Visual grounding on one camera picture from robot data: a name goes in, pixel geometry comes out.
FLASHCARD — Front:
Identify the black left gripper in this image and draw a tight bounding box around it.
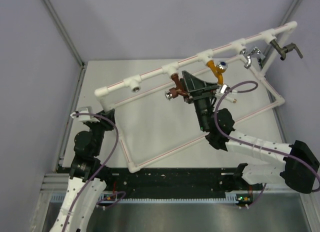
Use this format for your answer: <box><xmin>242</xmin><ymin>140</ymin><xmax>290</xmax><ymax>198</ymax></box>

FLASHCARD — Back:
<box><xmin>86</xmin><ymin>109</ymin><xmax>116</xmax><ymax>156</ymax></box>

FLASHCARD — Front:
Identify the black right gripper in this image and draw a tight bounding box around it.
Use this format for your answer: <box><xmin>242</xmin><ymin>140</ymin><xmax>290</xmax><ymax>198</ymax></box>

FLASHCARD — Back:
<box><xmin>180</xmin><ymin>72</ymin><xmax>220</xmax><ymax>132</ymax></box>

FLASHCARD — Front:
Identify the brown faucet chrome knob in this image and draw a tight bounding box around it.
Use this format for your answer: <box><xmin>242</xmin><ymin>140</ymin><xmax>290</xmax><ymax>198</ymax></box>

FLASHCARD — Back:
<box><xmin>165</xmin><ymin>73</ymin><xmax>188</xmax><ymax>101</ymax></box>

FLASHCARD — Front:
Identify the white pipe frame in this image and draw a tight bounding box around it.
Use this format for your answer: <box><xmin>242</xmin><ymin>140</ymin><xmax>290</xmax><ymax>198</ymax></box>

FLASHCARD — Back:
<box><xmin>93</xmin><ymin>20</ymin><xmax>299</xmax><ymax>173</ymax></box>

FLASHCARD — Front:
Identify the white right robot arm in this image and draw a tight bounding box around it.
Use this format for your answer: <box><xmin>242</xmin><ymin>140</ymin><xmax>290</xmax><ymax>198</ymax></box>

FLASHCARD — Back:
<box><xmin>180</xmin><ymin>70</ymin><xmax>320</xmax><ymax>194</ymax></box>

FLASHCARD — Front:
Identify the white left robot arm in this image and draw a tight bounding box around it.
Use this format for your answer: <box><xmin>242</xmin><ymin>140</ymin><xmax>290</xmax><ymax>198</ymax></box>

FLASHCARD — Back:
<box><xmin>50</xmin><ymin>107</ymin><xmax>117</xmax><ymax>232</ymax></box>

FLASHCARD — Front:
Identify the orange faucet blue cap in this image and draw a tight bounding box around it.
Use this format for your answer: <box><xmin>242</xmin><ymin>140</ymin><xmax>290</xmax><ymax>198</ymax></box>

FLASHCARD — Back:
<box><xmin>206</xmin><ymin>59</ymin><xmax>228</xmax><ymax>85</ymax></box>

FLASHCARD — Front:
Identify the white plastic faucet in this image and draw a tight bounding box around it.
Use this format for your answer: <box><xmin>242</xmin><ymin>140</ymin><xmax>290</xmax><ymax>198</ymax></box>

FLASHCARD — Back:
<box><xmin>217</xmin><ymin>92</ymin><xmax>237</xmax><ymax>104</ymax></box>

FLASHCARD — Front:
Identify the chrome lever faucet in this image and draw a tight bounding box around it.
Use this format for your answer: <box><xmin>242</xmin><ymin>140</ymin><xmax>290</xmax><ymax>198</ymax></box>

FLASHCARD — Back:
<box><xmin>239</xmin><ymin>46</ymin><xmax>266</xmax><ymax>69</ymax></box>

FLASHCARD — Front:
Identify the dark grey lever faucet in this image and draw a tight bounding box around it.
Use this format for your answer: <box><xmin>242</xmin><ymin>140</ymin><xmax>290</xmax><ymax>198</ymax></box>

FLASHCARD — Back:
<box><xmin>270</xmin><ymin>39</ymin><xmax>304</xmax><ymax>61</ymax></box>

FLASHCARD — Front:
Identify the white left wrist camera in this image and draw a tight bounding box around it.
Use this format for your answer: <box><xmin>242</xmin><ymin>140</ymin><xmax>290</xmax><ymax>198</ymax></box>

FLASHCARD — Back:
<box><xmin>70</xmin><ymin>106</ymin><xmax>99</xmax><ymax>123</ymax></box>

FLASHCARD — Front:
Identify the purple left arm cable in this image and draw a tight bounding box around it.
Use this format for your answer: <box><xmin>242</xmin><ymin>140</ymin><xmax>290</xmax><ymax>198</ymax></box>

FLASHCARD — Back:
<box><xmin>61</xmin><ymin>113</ymin><xmax>127</xmax><ymax>232</ymax></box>

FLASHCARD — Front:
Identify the aluminium frame rail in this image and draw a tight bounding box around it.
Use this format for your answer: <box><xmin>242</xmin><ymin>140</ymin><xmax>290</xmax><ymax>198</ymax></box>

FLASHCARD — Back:
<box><xmin>40</xmin><ymin>173</ymin><xmax>69</xmax><ymax>192</ymax></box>

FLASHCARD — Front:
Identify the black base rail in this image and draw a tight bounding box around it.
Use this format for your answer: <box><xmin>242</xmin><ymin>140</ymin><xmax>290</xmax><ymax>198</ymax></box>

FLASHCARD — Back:
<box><xmin>105</xmin><ymin>167</ymin><xmax>263</xmax><ymax>200</ymax></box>

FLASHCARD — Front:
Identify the white slotted cable duct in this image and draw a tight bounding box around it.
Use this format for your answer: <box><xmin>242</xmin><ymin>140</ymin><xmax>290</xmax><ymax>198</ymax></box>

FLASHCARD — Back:
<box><xmin>49</xmin><ymin>192</ymin><xmax>251</xmax><ymax>205</ymax></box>

